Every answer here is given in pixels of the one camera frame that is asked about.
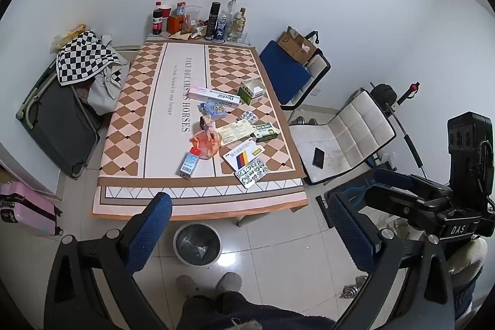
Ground person's dark trousers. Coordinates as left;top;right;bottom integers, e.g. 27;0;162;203
180;290;337;330

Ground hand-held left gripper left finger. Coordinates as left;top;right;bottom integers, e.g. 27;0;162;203
43;192;173;330

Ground blue cartoon tissue packet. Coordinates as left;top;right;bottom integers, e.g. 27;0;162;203
199;101;229;120

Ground beige medicine box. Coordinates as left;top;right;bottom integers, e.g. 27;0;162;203
217;120;256;148

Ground checkered orange brown tablecloth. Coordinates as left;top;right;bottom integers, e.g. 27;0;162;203
91;40;309;221

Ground black white checkered cloth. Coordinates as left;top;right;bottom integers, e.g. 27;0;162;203
56;29;123;87

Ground blue chair with black frame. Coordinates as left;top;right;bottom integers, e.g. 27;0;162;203
258;32;332;112

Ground black exercise machine red knob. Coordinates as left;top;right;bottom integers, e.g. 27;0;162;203
369;80;430;180

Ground small pill blister pack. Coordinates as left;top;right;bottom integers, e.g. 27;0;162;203
236;110;259;126

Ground white round trash bin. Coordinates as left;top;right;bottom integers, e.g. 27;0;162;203
173;223;222;269

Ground gold cap glass bottle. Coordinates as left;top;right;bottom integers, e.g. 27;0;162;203
237;7;248;41

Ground open green white carton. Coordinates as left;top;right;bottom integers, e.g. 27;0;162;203
237;79;267;105

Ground short clear glass bottle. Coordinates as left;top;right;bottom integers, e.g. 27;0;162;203
227;15;242;41

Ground green medicine box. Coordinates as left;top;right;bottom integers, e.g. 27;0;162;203
251;122;280;142

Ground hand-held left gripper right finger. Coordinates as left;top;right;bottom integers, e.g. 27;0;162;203
328;192;457;330

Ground brown snack packet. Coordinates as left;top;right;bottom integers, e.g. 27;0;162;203
169;29;207;41

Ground large pill blister pack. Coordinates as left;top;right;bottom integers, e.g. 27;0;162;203
234;159;271;188

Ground white box with striped print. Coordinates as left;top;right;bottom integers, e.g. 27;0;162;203
222;142;267;172

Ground dark grey suitcase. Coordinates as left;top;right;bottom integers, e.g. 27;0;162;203
15;57;103;180

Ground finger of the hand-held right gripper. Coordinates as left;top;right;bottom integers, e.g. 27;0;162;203
373;168;454;202
364;185;442;225

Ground blue white can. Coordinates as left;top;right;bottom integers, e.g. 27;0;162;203
215;16;229;44

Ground person's right grey slipper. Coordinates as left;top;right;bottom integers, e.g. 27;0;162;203
215;272;243;294

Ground black spray can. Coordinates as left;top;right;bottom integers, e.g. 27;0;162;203
207;1;221;41

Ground clear plastic container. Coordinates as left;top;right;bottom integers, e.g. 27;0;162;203
183;5;202;32

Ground yellow plastic bag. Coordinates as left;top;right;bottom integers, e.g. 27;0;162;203
50;23;88;52

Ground person's right forearm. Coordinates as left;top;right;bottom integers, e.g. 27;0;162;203
445;237;492;319

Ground orange plastic bag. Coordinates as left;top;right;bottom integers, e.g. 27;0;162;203
189;125;223;161

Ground small blue white box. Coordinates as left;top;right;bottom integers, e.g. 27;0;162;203
178;151;200;181

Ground pink white toothpaste box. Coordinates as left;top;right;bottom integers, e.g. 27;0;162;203
188;86;239;109

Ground brown cardboard box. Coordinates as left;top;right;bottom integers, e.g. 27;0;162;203
276;26;318;65

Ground white grey cloth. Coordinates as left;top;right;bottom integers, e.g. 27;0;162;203
87;61;130;116

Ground pink suitcase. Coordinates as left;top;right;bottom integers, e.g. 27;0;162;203
0;181;63;238

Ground white padded chair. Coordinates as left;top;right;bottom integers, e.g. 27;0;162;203
288;88;399;186

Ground clear bin liner bag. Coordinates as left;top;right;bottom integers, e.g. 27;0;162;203
178;227;218;262

